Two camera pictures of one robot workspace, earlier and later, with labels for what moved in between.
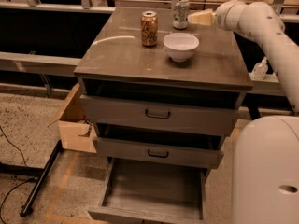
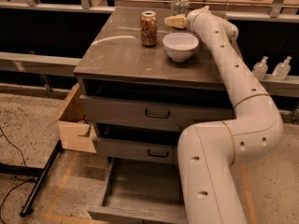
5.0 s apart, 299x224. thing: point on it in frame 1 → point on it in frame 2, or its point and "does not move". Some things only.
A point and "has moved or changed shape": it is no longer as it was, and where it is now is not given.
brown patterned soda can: (149, 28) does not move
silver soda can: (181, 13) has moved or changed shape
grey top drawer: (159, 115) does not move
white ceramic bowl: (180, 47) does not move
